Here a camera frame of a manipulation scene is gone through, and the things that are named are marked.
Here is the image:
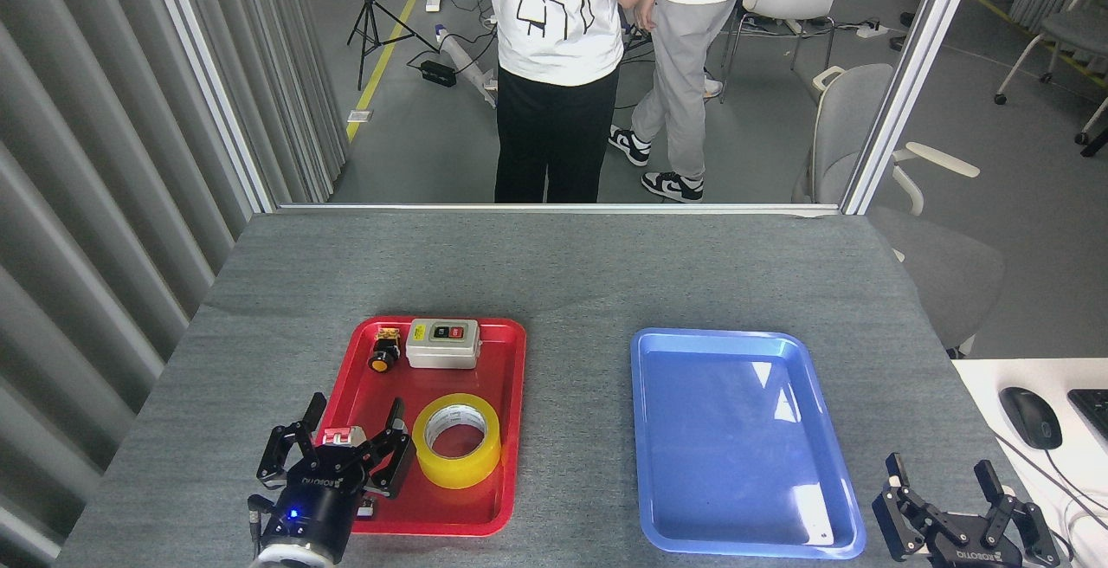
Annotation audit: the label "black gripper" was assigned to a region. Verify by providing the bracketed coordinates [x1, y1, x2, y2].
[872, 454, 1062, 568]
[256, 392, 417, 562]

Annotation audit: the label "yellow tape roll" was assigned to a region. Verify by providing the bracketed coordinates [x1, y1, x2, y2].
[412, 393, 503, 490]

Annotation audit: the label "yellow push button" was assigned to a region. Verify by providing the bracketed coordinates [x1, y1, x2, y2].
[368, 326, 403, 374]

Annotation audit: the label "black computer mouse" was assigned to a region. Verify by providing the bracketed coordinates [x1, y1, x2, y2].
[999, 386, 1064, 451]

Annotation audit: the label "white desk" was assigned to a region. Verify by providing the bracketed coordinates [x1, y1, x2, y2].
[950, 358, 1108, 568]

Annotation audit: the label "red plastic tray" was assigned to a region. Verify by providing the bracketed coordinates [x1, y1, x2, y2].
[322, 316, 527, 538]

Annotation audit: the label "black keyboard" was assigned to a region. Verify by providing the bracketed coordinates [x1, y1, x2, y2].
[1067, 389, 1108, 443]

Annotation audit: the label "blue plastic tray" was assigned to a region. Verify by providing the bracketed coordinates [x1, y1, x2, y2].
[630, 328, 867, 560]

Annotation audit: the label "white stand on wheels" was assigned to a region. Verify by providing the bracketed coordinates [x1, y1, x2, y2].
[433, 24, 503, 110]

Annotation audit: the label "grey swivel chair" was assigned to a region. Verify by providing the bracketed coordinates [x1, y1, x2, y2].
[789, 63, 1007, 359]

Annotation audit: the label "black tripod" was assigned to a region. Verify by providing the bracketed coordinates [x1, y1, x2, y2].
[346, 0, 438, 91]

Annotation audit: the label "grey office chair white legs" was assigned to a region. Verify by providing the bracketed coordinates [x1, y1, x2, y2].
[994, 0, 1108, 146]

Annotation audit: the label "grey switch box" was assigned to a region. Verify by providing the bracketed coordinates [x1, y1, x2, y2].
[405, 319, 481, 371]

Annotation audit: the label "silver horizontal frame rail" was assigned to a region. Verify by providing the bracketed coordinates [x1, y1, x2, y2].
[275, 203, 845, 216]

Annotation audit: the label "silver left frame post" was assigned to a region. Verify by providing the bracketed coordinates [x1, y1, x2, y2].
[141, 0, 278, 214]

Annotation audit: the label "silver frame post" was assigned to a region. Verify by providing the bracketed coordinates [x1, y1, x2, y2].
[841, 0, 988, 216]
[141, 0, 278, 214]

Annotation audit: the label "silver right frame post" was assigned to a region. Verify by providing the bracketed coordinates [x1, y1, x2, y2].
[841, 0, 988, 216]

